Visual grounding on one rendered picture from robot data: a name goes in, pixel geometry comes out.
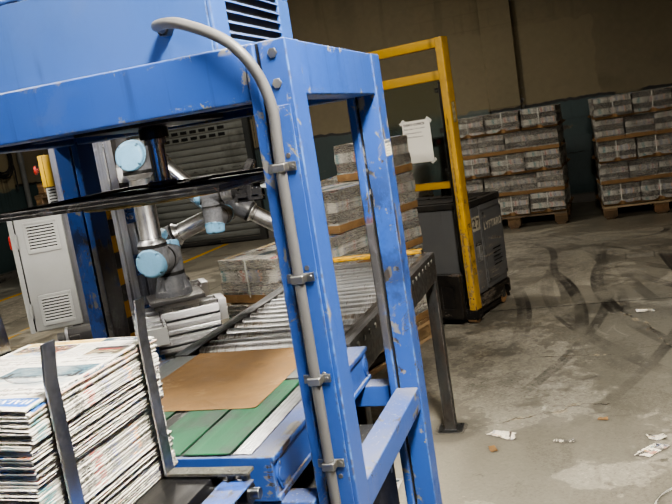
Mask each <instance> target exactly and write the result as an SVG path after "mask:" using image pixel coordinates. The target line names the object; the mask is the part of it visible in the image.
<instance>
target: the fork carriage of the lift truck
mask: <svg viewBox="0 0 672 504"><path fill-rule="evenodd" d="M437 281H438V289H439V296H440V303H441V310H442V316H444V317H445V319H446V320H465V318H467V311H466V304H465V296H464V289H463V281H462V274H437Z"/></svg>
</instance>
